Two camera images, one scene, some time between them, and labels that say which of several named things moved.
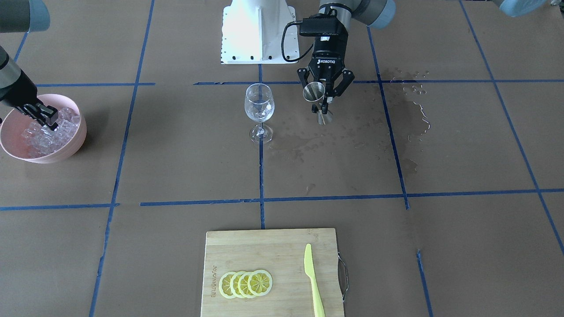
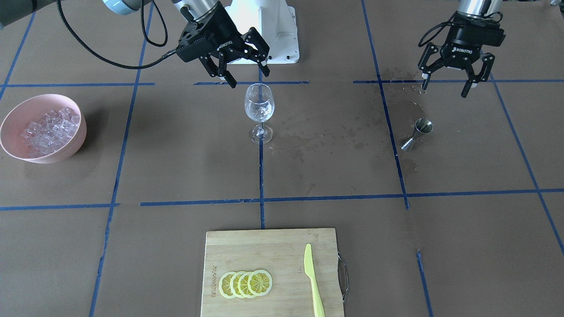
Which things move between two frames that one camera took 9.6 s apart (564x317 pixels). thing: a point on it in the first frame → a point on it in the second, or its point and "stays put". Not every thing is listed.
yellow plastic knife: [318, 306] stays put
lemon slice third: [243, 285] stays put
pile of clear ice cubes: [42, 141] stays put
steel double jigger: [314, 91] → [423, 125]
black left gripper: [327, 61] → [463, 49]
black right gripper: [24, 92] → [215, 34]
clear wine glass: [259, 107] stays put
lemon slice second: [234, 282] stays put
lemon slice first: [224, 281] stays put
